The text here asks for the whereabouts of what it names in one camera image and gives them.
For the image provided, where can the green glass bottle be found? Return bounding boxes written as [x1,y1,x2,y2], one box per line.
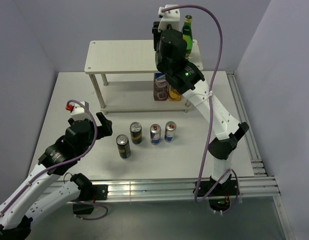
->
[182,14,193,59]

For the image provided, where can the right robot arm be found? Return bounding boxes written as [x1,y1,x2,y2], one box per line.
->
[152,21,249,195]

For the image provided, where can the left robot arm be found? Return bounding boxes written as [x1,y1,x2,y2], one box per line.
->
[0,112,113,240]

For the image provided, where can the white two-tier shelf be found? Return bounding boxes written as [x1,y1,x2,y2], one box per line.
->
[84,40,191,114]

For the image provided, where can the black can front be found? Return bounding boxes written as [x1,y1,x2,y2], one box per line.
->
[116,134,131,159]

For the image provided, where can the black can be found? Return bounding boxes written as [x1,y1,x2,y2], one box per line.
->
[129,122,142,145]
[116,134,131,159]

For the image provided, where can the black can rear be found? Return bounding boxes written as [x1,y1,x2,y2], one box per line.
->
[129,122,142,145]

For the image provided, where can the purple grape juice carton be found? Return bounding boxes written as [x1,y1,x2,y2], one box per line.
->
[153,73,169,101]

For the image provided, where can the blue silver can left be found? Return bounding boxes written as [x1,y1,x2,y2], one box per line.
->
[150,124,161,145]

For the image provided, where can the blue silver can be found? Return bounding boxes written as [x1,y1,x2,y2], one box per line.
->
[150,124,161,145]
[164,121,177,142]

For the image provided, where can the yellow pineapple juice carton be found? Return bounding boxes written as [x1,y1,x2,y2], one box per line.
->
[168,85,182,101]

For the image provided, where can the blue silver can right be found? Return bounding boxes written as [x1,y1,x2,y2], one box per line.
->
[164,121,177,142]

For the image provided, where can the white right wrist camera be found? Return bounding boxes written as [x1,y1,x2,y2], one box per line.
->
[157,4,180,32]

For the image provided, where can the aluminium front rail frame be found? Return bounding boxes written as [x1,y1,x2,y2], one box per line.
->
[41,174,282,205]

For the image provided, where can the aluminium right side rail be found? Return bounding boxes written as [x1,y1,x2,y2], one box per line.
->
[225,70,295,240]

